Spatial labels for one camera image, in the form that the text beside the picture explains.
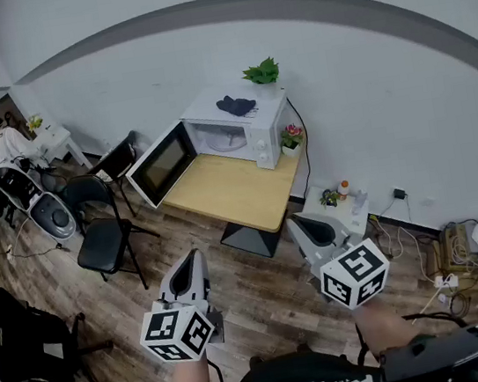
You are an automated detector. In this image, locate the dark blue cloth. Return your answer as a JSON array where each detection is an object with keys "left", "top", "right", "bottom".
[{"left": 214, "top": 91, "right": 259, "bottom": 120}]

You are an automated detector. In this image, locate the white power strip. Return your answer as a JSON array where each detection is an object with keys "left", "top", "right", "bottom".
[{"left": 431, "top": 271, "right": 461, "bottom": 290}]

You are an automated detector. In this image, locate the yellow flower plant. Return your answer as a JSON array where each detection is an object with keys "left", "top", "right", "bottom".
[{"left": 25, "top": 113, "right": 45, "bottom": 134}]

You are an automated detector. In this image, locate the pink flower potted plant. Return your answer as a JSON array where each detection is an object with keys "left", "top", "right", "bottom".
[{"left": 277, "top": 121, "right": 308, "bottom": 160}]

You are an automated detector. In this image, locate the round glass turntable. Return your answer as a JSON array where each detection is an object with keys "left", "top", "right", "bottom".
[{"left": 205, "top": 124, "right": 249, "bottom": 154}]

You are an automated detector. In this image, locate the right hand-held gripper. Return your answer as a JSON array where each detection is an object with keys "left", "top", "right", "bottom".
[{"left": 285, "top": 201, "right": 397, "bottom": 318}]

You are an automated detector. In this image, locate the black table base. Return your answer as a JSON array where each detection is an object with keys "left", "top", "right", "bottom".
[{"left": 217, "top": 214, "right": 284, "bottom": 265}]

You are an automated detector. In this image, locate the small white side table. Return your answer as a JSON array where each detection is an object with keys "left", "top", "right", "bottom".
[{"left": 298, "top": 179, "right": 375, "bottom": 248}]

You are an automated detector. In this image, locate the person's right forearm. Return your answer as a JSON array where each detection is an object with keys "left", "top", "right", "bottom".
[{"left": 351, "top": 292, "right": 423, "bottom": 358}]

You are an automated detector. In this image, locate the green leafy potted plant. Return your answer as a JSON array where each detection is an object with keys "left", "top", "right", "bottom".
[{"left": 239, "top": 55, "right": 284, "bottom": 100}]

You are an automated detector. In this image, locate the black office chair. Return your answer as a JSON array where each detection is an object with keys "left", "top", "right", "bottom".
[{"left": 0, "top": 271, "right": 120, "bottom": 382}]

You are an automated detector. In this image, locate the small purple flower plant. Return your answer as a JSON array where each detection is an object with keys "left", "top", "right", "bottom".
[{"left": 317, "top": 187, "right": 342, "bottom": 210}]

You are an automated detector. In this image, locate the white power cable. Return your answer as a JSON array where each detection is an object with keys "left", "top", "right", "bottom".
[{"left": 394, "top": 219, "right": 438, "bottom": 289}]

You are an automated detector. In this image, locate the clear spray bottle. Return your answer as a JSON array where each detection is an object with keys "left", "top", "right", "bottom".
[{"left": 349, "top": 188, "right": 371, "bottom": 217}]

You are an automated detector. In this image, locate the white microwave door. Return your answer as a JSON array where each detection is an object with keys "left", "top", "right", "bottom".
[{"left": 119, "top": 118, "right": 205, "bottom": 212}]

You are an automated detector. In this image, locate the orange bottle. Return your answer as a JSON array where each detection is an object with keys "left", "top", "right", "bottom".
[{"left": 335, "top": 179, "right": 352, "bottom": 202}]

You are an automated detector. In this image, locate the black chair patterned cushion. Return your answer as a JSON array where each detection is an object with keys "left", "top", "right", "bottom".
[{"left": 87, "top": 129, "right": 150, "bottom": 224}]

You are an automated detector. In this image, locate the black microwave power cable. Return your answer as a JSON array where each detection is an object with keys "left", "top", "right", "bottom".
[{"left": 284, "top": 94, "right": 316, "bottom": 191}]

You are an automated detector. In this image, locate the white grey machine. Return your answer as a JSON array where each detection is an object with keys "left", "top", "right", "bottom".
[{"left": 0, "top": 157, "right": 78, "bottom": 249}]

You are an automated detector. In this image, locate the white microwave oven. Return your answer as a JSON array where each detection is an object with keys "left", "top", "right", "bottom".
[{"left": 176, "top": 76, "right": 298, "bottom": 183}]

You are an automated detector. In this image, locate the black folding chair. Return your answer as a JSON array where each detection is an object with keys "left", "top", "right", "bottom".
[{"left": 61, "top": 165, "right": 169, "bottom": 300}]

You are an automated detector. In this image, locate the black flat box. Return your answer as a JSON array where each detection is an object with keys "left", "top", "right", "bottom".
[{"left": 376, "top": 326, "right": 478, "bottom": 382}]

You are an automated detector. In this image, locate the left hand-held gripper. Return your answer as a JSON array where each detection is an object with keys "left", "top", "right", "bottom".
[{"left": 128, "top": 246, "right": 229, "bottom": 370}]

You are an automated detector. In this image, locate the cardboard box with cables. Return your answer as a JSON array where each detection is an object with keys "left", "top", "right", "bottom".
[{"left": 433, "top": 218, "right": 478, "bottom": 276}]

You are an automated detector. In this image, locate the white desk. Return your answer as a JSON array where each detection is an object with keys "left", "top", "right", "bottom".
[{"left": 29, "top": 121, "right": 93, "bottom": 177}]

